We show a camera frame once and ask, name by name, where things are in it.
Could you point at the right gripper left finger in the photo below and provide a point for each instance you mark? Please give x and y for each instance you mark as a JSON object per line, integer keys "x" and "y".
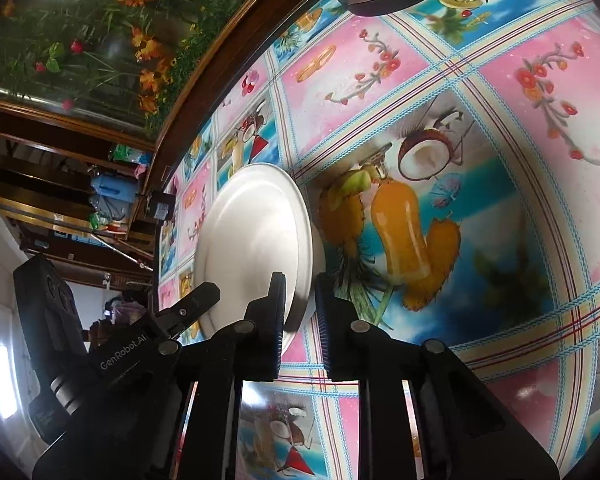
{"x": 210, "y": 376}

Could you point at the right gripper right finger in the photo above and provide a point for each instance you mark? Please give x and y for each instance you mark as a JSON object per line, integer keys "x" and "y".
{"x": 423, "y": 412}

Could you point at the white foam plate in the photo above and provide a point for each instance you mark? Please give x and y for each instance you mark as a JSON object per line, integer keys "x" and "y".
{"x": 258, "y": 225}

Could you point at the small black box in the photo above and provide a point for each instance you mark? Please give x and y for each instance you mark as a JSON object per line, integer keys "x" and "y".
{"x": 160, "y": 206}

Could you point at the blue plastic jug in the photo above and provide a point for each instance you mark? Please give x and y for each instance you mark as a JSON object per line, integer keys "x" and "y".
{"x": 115, "y": 187}

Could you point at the colourful printed tablecloth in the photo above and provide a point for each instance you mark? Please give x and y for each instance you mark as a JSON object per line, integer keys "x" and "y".
{"x": 449, "y": 156}

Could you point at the fish tank with plants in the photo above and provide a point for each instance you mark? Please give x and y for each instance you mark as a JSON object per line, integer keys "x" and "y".
{"x": 116, "y": 63}

